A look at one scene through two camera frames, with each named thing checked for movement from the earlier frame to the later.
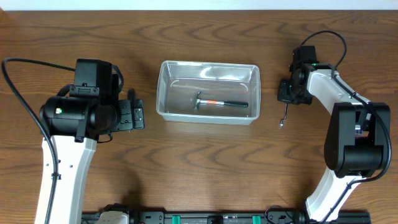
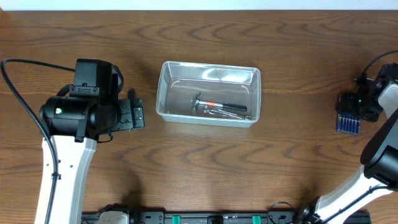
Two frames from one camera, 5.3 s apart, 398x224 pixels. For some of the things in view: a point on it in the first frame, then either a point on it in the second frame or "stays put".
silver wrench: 285,118 to 210,110
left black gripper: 125,122 stays put
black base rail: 240,218 stays put
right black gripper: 282,96 to 346,105
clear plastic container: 208,93 stays put
